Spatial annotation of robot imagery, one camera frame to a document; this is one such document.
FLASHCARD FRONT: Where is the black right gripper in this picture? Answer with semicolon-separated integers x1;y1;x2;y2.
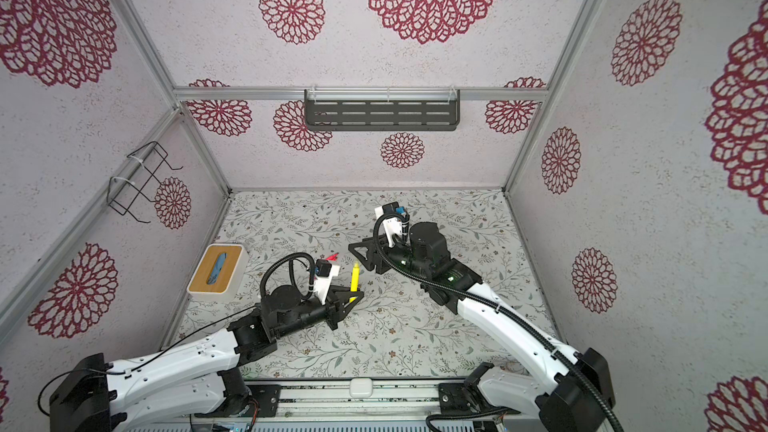
351;233;434;284

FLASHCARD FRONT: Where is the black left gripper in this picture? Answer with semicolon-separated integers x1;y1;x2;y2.
277;285;364;340

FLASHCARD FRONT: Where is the yellow highlighter pen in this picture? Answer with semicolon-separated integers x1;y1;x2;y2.
350;262;361;292

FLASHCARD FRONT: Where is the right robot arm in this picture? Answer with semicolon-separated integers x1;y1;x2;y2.
348;216;623;431

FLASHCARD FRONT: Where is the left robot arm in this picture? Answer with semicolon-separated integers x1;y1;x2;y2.
47;285;364;431

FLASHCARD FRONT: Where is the small white box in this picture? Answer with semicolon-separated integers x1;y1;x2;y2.
349;378;374;399

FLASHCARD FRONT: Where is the white wooden-top tissue box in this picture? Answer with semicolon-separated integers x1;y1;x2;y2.
187;243;249;303

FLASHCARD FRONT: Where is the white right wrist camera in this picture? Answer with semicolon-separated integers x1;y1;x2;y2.
375;202;410;248

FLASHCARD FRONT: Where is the black corrugated left cable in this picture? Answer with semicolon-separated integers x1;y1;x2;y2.
259;251;316;307

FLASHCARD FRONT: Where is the black corrugated cable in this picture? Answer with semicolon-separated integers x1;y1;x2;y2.
259;251;316;307
371;212;625;432

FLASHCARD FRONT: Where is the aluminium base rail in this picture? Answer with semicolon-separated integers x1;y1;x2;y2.
119;377;499;432

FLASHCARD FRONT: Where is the dark metal wall shelf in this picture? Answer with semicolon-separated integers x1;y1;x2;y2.
304;89;461;132

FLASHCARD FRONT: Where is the black corrugated right cable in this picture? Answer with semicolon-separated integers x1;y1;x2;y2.
371;212;625;432

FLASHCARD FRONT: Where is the black wire wall rack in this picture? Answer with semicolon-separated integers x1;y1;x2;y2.
105;141;183;224

